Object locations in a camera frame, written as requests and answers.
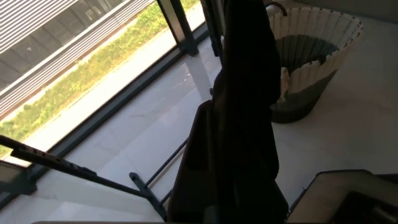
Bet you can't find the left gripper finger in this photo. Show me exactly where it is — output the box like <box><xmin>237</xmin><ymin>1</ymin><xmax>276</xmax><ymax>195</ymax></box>
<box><xmin>167</xmin><ymin>100</ymin><xmax>216</xmax><ymax>223</ymax></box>

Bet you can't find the black garment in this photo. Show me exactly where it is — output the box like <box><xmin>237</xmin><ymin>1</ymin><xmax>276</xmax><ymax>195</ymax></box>
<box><xmin>210</xmin><ymin>0</ymin><xmax>290</xmax><ymax>223</ymax></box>

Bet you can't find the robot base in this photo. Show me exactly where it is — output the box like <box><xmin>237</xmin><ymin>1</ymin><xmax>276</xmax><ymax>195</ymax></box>
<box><xmin>285</xmin><ymin>169</ymin><xmax>398</xmax><ymax>224</ymax></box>

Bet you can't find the black clothes rack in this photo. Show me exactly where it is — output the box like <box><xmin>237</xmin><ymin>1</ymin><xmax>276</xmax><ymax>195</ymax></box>
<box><xmin>0</xmin><ymin>0</ymin><xmax>225</xmax><ymax>223</ymax></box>

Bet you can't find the white laundry basket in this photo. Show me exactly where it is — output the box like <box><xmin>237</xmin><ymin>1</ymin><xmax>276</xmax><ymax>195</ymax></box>
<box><xmin>266</xmin><ymin>1</ymin><xmax>365</xmax><ymax>124</ymax></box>

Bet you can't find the window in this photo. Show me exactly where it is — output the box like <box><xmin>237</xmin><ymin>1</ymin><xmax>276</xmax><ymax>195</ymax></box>
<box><xmin>0</xmin><ymin>0</ymin><xmax>210</xmax><ymax>210</ymax></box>

